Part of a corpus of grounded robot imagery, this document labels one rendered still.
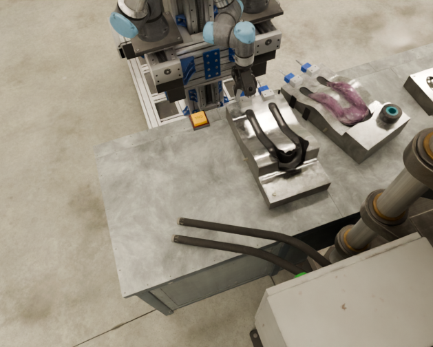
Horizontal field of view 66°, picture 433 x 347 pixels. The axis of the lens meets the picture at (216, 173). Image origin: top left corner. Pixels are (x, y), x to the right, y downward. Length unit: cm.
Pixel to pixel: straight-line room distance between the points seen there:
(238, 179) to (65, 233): 138
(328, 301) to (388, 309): 9
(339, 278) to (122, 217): 99
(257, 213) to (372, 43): 235
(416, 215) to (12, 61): 340
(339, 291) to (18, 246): 220
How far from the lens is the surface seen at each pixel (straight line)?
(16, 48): 380
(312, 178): 139
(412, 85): 186
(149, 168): 149
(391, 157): 162
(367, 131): 151
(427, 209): 95
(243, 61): 135
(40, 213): 257
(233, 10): 141
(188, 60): 173
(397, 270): 65
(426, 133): 71
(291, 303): 59
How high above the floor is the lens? 205
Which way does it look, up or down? 60 degrees down
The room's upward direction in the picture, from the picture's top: 6 degrees counter-clockwise
